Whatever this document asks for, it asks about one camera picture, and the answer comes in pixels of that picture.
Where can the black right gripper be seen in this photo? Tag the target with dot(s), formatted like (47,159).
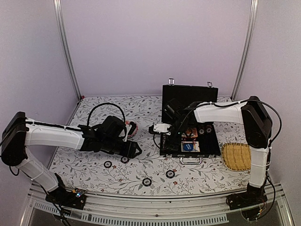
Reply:
(177,141)

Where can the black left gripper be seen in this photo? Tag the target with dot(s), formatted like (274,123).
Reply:
(129,151)

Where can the poker chip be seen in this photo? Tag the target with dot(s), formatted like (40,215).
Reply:
(124,160)
(107,164)
(170,174)

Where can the red card deck box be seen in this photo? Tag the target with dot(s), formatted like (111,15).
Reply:
(191,132)

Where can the poker chip low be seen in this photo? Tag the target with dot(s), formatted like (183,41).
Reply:
(146,182)

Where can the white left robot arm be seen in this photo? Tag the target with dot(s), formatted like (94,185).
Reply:
(23,132)

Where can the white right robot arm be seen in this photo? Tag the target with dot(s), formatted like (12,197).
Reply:
(257,124)

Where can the black poker case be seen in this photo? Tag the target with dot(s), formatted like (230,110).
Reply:
(195,95)

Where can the blue card deck box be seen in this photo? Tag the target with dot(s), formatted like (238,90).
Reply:
(196,148)

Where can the blue small blind button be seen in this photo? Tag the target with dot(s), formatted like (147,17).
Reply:
(187,147)

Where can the woven bamboo tray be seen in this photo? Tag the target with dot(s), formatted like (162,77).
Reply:
(236,156)

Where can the chrome case handle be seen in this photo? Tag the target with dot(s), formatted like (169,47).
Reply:
(190,161)

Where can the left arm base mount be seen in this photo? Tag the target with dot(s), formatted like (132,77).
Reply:
(75,199)

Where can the front aluminium rail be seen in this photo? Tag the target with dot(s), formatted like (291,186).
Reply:
(129,210)

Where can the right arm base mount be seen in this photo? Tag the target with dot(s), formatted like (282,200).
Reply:
(252,196)

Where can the right aluminium frame post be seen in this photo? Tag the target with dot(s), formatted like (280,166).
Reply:
(245,52)

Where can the aluminium frame post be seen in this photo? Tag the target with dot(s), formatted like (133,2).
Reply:
(66,49)
(245,52)

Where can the left aluminium frame post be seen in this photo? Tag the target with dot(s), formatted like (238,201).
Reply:
(66,49)

